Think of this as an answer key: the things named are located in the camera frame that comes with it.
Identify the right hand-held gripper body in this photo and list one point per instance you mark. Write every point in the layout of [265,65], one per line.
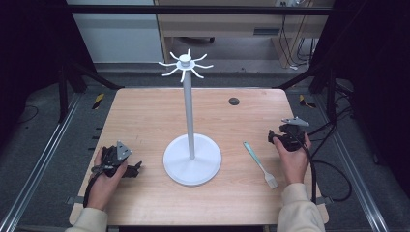
[291,140]

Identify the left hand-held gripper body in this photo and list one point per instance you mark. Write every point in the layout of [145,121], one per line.
[113,157]

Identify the person's right hand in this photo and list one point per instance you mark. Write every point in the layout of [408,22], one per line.
[295,164]

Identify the person's left hand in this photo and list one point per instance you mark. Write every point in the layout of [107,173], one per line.
[104,188]

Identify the yellow black floor tape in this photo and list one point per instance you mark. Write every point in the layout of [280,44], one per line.
[304,101]
[98,101]

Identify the dark round table grommet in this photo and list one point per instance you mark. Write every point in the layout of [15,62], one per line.
[234,101]

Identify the white hook stand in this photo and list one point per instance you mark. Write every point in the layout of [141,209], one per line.
[188,106]

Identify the black curtain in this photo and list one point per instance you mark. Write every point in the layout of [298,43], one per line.
[377,64]
[29,48]

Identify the light wooden desk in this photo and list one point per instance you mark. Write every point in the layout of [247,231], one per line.
[219,25]

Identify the white cabinet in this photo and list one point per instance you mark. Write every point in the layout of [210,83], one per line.
[119,35]

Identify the grey table bracket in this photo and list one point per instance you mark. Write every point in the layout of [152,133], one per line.
[72,200]
[325,200]

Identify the black frame strut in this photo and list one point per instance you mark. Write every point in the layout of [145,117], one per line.
[93,77]
[309,75]

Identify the silver metal floor rail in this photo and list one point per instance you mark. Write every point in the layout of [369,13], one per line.
[354,174]
[35,174]

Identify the black horizontal frame bar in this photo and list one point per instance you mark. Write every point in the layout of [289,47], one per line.
[193,9]

